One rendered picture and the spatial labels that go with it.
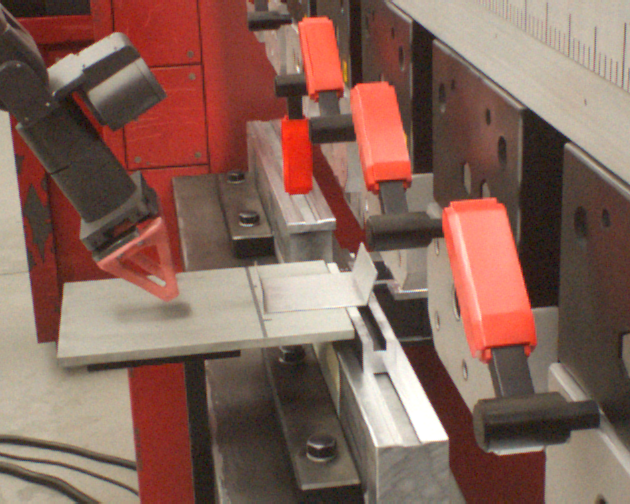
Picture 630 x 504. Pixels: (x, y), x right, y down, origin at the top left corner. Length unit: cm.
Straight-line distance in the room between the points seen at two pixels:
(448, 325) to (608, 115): 25
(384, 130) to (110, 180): 53
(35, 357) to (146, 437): 140
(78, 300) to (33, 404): 210
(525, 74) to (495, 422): 15
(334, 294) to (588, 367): 77
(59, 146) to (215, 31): 91
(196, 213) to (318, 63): 106
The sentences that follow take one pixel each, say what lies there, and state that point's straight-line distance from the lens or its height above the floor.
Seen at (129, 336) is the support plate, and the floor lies 100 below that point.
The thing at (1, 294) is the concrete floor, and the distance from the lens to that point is 408.
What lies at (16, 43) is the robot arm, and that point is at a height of 127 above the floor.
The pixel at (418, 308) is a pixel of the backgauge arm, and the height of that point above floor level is 79.
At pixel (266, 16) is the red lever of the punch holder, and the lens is 119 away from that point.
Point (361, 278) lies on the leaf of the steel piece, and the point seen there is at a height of 101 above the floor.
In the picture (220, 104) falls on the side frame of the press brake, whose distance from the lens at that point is 203.
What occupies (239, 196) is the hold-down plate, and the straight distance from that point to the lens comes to 184.
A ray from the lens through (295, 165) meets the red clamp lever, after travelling 101.
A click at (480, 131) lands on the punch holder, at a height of 132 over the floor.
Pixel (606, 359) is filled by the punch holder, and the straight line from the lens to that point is 44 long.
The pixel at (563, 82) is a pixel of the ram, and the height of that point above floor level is 136.
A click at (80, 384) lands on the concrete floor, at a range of 341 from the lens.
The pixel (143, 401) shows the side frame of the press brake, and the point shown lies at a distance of 220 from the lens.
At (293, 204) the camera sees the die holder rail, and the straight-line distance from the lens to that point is 158.
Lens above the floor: 146
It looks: 20 degrees down
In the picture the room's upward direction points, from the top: 2 degrees counter-clockwise
